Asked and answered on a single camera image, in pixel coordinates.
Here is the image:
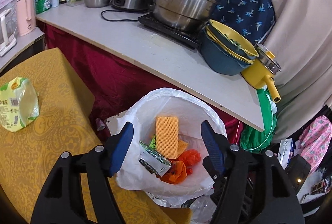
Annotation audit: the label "orange plastic bag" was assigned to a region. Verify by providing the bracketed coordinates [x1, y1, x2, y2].
[160, 149, 201, 185]

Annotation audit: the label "orange mesh cloth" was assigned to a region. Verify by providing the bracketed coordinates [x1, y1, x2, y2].
[155, 116, 188, 159]

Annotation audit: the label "small green drink carton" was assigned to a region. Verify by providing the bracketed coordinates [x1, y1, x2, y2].
[139, 142, 172, 177]

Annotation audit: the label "yellow green snack bag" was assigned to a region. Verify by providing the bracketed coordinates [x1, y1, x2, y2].
[1, 77, 39, 132]

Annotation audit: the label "green toothpaste box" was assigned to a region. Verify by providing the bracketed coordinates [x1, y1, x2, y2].
[149, 135, 156, 149]

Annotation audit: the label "trash bin with white liner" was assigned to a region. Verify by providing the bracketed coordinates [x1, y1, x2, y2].
[106, 88, 227, 205]

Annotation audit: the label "green plastic bag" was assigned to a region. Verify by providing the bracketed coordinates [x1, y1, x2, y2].
[240, 89, 278, 153]

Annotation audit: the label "yellow paisley tablecloth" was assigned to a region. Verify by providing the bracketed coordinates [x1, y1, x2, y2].
[1, 48, 192, 223]

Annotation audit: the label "yellow electric pot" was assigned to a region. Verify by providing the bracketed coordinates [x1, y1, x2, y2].
[241, 44, 281, 103]

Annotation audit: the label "stacked blue yellow basins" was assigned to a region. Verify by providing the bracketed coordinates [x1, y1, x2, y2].
[199, 19, 258, 76]

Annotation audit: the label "red satin counter skirt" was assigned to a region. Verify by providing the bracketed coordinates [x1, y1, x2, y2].
[36, 20, 244, 145]

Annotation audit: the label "black induction cooktop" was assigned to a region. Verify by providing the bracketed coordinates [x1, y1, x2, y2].
[138, 13, 200, 49]

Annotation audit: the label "beige curtain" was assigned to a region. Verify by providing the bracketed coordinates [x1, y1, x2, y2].
[265, 0, 331, 143]

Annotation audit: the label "white glass blender kettle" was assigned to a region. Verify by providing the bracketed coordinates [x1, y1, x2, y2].
[0, 7, 17, 57]

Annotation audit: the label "pink electric kettle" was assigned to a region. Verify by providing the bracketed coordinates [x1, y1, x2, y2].
[15, 0, 36, 36]

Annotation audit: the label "black power cable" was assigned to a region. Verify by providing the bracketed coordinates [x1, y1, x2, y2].
[100, 9, 141, 22]

